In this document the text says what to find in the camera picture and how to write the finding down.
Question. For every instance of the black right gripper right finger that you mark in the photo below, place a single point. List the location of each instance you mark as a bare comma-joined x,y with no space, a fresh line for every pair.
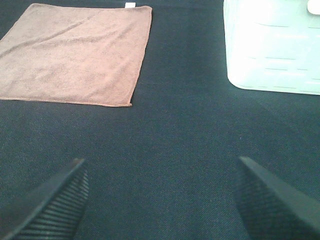
270,208

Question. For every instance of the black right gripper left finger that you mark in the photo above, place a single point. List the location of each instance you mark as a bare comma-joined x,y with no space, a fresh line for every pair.
52,211

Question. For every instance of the brown microfiber towel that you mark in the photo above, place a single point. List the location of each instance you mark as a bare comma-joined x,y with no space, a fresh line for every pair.
74,55

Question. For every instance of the dark table cloth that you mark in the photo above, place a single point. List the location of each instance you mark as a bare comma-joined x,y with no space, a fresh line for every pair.
163,169

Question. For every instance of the white plastic bin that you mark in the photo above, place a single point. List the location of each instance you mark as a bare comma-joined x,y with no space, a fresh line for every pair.
273,45

